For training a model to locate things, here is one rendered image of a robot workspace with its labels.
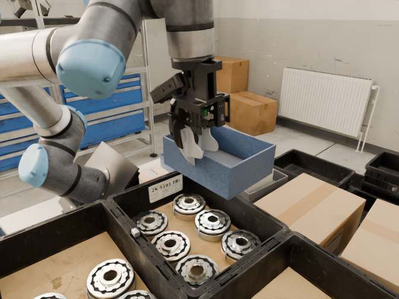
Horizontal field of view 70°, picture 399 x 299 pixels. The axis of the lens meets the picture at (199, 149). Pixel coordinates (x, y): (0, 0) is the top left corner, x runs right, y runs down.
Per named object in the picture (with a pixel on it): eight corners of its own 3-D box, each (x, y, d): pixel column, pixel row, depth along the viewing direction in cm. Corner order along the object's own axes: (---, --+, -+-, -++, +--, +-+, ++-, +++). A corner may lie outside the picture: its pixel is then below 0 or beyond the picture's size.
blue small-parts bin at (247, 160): (163, 163, 66) (161, 136, 63) (208, 145, 75) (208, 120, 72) (228, 200, 53) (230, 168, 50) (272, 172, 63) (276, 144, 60)
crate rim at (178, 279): (105, 204, 79) (104, 197, 78) (190, 170, 96) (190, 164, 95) (192, 309, 51) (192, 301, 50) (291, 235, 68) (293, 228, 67)
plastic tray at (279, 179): (200, 173, 115) (200, 162, 113) (237, 159, 125) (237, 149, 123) (248, 206, 95) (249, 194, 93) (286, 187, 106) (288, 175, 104)
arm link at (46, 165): (47, 196, 92) (5, 180, 82) (63, 159, 98) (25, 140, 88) (69, 195, 86) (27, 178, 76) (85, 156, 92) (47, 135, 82)
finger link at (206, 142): (212, 172, 54) (209, 129, 50) (192, 161, 58) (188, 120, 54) (224, 165, 56) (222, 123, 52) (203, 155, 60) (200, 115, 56)
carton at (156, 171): (135, 187, 124) (133, 172, 121) (158, 178, 131) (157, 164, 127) (153, 204, 113) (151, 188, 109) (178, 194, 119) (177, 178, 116)
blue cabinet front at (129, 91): (73, 150, 244) (59, 85, 219) (144, 129, 287) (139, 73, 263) (74, 150, 242) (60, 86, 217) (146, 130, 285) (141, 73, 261)
